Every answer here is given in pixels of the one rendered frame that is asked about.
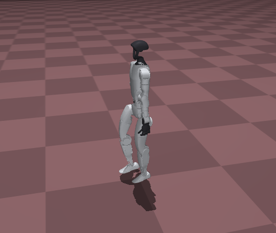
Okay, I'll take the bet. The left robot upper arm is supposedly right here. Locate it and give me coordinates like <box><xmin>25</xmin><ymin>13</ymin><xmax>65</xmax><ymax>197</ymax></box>
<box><xmin>138</xmin><ymin>68</ymin><xmax>151</xmax><ymax>102</ymax></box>

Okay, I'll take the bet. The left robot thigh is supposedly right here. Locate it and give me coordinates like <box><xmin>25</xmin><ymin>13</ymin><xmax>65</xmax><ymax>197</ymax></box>
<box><xmin>135</xmin><ymin>116</ymin><xmax>153</xmax><ymax>154</ymax></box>

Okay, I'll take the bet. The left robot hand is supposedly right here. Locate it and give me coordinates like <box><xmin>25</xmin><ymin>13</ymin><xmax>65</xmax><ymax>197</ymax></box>
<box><xmin>138</xmin><ymin>119</ymin><xmax>150</xmax><ymax>136</ymax></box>

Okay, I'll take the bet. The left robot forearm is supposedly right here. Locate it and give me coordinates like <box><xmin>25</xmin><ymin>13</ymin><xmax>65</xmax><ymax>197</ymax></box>
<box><xmin>140</xmin><ymin>95</ymin><xmax>150</xmax><ymax>124</ymax></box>

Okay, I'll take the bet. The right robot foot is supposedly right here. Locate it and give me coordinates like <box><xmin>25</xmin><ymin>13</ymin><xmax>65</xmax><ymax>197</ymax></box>
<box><xmin>119</xmin><ymin>162</ymin><xmax>139</xmax><ymax>174</ymax></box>

